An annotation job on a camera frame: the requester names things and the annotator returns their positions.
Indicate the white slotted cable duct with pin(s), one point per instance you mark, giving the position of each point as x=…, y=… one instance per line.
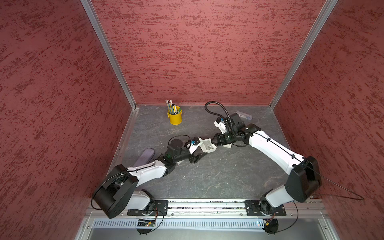
x=252, y=225

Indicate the aluminium corner post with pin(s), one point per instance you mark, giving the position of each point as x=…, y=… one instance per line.
x=96, y=24
x=316, y=28

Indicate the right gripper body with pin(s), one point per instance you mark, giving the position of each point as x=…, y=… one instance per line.
x=226, y=138

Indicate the right aluminium corner post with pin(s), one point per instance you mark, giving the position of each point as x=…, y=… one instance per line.
x=316, y=28

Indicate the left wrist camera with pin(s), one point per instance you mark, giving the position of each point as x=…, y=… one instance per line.
x=195, y=142

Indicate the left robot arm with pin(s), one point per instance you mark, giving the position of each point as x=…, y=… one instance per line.
x=118, y=192

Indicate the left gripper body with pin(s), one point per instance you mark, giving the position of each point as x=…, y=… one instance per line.
x=184, y=155

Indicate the bundle of coloured pencils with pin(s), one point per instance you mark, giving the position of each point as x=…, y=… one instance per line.
x=172, y=108

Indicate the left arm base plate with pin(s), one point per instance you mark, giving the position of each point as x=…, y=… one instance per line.
x=155, y=208

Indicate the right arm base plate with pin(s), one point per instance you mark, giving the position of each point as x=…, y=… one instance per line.
x=256, y=208

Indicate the white jewelry box base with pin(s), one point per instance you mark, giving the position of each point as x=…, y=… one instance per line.
x=207, y=146

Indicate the clear plastic pencil case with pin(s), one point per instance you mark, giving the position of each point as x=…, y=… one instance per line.
x=245, y=116

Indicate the left aluminium corner post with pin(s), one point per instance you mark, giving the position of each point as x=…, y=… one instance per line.
x=96, y=24

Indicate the aluminium front rail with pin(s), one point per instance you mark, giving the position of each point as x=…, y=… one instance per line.
x=238, y=209

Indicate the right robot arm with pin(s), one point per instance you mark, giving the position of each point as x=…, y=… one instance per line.
x=303, y=177

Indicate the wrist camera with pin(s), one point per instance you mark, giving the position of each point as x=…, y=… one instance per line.
x=195, y=142
x=221, y=124

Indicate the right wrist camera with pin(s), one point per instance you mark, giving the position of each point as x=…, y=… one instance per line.
x=221, y=124

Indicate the yellow pencil cup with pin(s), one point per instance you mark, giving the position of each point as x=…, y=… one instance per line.
x=175, y=119

